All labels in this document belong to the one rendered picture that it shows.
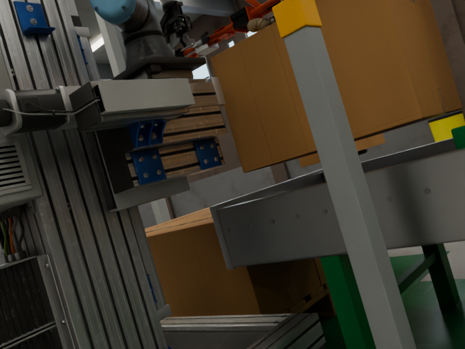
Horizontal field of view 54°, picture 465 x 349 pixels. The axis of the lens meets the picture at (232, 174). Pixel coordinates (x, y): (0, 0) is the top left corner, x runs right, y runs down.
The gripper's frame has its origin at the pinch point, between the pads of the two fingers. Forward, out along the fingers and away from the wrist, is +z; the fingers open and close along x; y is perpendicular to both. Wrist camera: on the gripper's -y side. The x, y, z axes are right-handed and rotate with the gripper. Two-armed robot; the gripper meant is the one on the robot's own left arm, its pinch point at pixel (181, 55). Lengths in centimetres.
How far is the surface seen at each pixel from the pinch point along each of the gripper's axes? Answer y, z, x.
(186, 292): -21, 94, -15
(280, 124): 50, 43, -20
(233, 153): -459, 4, 568
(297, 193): 57, 63, -34
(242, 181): -456, 62, 567
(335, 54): 73, 30, -20
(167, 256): -26, 78, -15
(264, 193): 26, 63, -7
